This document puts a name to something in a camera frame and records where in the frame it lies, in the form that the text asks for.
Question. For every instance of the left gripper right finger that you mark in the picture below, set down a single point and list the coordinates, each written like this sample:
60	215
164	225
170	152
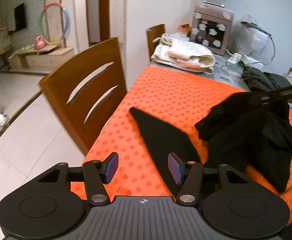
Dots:
189	176

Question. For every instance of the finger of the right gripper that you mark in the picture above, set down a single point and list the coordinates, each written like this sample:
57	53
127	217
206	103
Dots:
272	96

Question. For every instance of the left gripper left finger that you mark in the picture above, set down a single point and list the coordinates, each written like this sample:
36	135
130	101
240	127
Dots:
96	174

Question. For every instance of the black garment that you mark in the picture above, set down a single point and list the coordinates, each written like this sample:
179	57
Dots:
237	132

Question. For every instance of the dark grey clothes pile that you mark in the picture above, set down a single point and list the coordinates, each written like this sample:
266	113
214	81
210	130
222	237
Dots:
259	81

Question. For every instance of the white charger adapter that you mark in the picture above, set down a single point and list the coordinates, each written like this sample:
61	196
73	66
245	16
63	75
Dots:
234	59

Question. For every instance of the near wooden chair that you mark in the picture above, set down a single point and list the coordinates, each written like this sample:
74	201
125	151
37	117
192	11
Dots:
86	90

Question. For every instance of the wooden chair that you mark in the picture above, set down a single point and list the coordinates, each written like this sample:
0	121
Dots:
86	90
154	34

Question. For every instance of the orange patterned tablecloth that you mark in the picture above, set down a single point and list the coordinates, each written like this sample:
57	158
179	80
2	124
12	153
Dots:
179	99

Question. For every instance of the folded cream blanket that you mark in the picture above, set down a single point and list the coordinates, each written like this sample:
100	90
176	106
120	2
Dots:
184	55

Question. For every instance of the low wooden tv cabinet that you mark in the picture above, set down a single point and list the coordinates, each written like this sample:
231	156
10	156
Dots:
48	57

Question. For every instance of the pink kettlebell toy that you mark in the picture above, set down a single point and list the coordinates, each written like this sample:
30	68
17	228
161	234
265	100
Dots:
40	44

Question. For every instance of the far wooden chair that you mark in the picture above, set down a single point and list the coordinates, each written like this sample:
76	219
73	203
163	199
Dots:
154	34

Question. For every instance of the colourful hula hoop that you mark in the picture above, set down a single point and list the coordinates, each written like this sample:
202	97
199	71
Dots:
54	23

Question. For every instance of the wall television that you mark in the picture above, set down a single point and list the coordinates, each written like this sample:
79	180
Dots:
20	17

